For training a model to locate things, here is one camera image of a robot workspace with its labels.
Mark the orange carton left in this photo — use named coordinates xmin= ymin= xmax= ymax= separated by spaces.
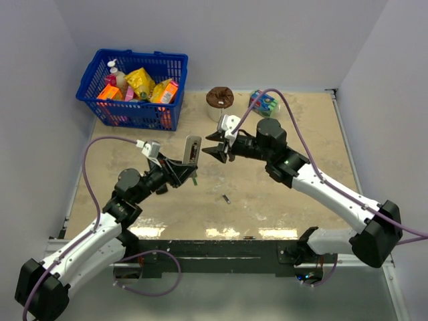
xmin=97 ymin=84 xmax=123 ymax=101

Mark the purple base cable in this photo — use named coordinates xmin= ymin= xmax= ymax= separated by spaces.
xmin=299 ymin=250 xmax=338 ymax=288
xmin=112 ymin=249 xmax=183 ymax=298

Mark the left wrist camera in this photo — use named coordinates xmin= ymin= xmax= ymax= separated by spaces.
xmin=136 ymin=140 xmax=161 ymax=166

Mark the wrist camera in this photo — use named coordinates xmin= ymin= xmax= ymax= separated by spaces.
xmin=136 ymin=140 xmax=161 ymax=166
xmin=217 ymin=114 xmax=241 ymax=146

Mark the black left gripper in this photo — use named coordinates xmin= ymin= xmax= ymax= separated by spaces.
xmin=134 ymin=152 xmax=197 ymax=204

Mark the black battery pair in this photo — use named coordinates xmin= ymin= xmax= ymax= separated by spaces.
xmin=222 ymin=194 xmax=231 ymax=204
xmin=189 ymin=142 xmax=198 ymax=163

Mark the white roll with brown top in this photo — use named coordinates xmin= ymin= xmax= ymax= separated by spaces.
xmin=205 ymin=86 xmax=234 ymax=122

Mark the blue plastic basket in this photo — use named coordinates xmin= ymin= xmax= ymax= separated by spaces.
xmin=76 ymin=49 xmax=188 ymax=131

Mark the green sponge pack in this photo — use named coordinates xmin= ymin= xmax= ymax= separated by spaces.
xmin=253 ymin=94 xmax=281 ymax=118

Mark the pink carton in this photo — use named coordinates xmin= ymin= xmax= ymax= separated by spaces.
xmin=124 ymin=86 xmax=135 ymax=102

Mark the yellow snack bag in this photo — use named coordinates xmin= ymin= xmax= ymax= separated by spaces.
xmin=125 ymin=68 xmax=156 ymax=100

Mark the orange carton right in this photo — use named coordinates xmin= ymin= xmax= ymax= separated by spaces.
xmin=150 ymin=78 xmax=179 ymax=104

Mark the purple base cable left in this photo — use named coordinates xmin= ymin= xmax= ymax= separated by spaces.
xmin=112 ymin=249 xmax=183 ymax=298

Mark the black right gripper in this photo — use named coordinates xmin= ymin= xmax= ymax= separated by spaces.
xmin=203 ymin=130 xmax=272 ymax=164

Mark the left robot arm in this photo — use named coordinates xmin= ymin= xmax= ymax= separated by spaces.
xmin=15 ymin=155 xmax=197 ymax=320

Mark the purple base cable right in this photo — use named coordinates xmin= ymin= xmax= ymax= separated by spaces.
xmin=299 ymin=250 xmax=338 ymax=288

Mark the beige white remote control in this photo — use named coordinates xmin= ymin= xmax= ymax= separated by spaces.
xmin=183 ymin=135 xmax=202 ymax=165

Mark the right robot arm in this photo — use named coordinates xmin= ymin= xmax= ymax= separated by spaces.
xmin=202 ymin=115 xmax=403 ymax=268

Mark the soap pump bottle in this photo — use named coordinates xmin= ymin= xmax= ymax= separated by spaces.
xmin=107 ymin=59 xmax=128 ymax=98

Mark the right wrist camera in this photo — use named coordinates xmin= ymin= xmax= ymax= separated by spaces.
xmin=217 ymin=114 xmax=241 ymax=146

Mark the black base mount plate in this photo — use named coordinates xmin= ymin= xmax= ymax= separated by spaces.
xmin=122 ymin=239 xmax=335 ymax=278

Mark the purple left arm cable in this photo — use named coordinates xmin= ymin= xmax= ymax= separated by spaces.
xmin=21 ymin=135 xmax=140 ymax=320

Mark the orange carton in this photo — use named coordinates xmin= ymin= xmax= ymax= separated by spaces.
xmin=150 ymin=78 xmax=179 ymax=104
xmin=97 ymin=84 xmax=123 ymax=101

